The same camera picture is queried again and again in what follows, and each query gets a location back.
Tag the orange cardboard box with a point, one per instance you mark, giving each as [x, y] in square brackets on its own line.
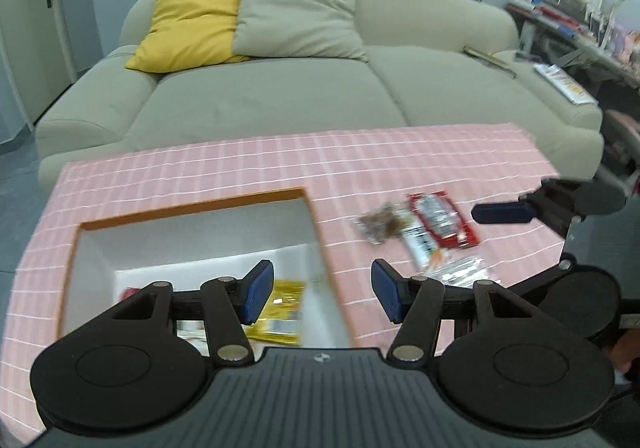
[189, 244]

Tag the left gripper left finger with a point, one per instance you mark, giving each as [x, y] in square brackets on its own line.
[224, 305]

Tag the cluttered desk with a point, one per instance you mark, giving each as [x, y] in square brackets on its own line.
[575, 34]

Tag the clear bag white balls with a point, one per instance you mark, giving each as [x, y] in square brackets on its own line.
[462, 272]

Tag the yellow cushion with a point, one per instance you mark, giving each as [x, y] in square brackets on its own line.
[188, 34]

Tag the pink office chair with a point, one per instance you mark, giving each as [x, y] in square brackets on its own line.
[621, 134]

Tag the clear bag brown snacks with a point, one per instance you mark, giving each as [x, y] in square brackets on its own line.
[384, 223]

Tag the beige cushion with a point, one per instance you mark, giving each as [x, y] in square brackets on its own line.
[298, 29]

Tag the pink checkered tablecloth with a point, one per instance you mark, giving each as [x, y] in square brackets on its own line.
[344, 173]

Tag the door with black handle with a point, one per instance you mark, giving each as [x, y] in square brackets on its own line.
[36, 48]

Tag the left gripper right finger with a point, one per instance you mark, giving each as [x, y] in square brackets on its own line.
[417, 306]

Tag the beige sofa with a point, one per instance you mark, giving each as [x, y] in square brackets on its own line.
[430, 62]

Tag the green white chips bag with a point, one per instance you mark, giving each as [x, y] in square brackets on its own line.
[193, 332]

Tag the white black snack packet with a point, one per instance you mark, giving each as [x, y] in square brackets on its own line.
[423, 249]

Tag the yellow snack packet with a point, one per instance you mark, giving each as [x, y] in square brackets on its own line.
[281, 319]

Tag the red foil snack bag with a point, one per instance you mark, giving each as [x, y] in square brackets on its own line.
[442, 219]

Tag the red french fries snack bag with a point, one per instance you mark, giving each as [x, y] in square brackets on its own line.
[127, 293]

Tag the magazine on sofa arm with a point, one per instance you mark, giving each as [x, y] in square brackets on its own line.
[572, 91]

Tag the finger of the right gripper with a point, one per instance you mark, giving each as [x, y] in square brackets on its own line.
[503, 213]

